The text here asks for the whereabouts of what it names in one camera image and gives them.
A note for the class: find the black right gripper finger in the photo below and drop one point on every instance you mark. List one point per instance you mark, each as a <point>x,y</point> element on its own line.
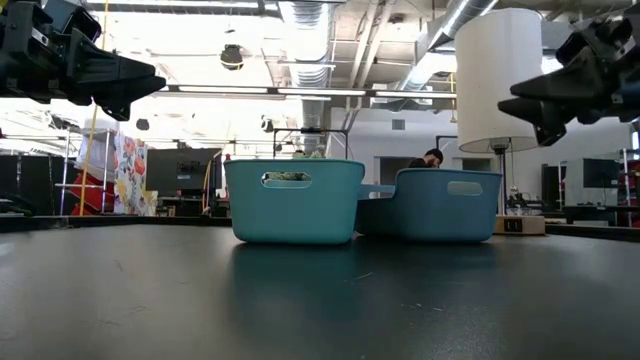
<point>565,80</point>
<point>542,117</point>

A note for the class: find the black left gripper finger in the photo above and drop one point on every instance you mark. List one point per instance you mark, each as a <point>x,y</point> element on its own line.
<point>127,97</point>
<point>107,62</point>

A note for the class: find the blue plastic bin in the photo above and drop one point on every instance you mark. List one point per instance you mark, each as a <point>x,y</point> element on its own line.
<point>430,210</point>

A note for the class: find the teal plastic bin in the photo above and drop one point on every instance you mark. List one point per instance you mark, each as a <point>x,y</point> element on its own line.
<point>295,210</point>

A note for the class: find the white shade table lamp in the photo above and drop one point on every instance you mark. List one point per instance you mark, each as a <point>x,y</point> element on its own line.
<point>500,75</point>

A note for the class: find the floral printed banner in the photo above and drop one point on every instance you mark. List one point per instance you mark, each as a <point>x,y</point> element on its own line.
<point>131,175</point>

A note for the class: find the yellow pole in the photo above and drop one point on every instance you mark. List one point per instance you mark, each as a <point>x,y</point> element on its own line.
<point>87,165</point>

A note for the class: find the small black monitor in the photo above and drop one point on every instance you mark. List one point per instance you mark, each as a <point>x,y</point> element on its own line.
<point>600,172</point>

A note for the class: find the large black monitor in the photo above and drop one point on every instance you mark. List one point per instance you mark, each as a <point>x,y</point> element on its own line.
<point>182,170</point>

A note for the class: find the white metal rack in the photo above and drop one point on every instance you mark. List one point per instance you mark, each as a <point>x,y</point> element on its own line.
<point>64,170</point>

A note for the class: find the red object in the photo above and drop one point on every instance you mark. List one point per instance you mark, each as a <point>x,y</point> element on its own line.
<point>95,197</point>

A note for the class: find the black ceiling dome fixture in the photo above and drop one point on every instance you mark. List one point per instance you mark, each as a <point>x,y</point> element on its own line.
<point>231,56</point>

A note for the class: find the person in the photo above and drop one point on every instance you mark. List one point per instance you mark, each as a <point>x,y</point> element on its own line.
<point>427,159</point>

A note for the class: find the black cabinet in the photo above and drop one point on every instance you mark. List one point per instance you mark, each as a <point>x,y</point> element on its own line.
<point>30,185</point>

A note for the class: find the overhead light bar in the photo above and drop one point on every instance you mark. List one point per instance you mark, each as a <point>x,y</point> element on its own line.
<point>320,92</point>

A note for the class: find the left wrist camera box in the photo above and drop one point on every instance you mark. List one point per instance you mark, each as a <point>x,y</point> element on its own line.
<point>72,17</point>

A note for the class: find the smooth silver ceiling duct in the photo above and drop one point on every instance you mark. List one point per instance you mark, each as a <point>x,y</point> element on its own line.
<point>450,25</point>

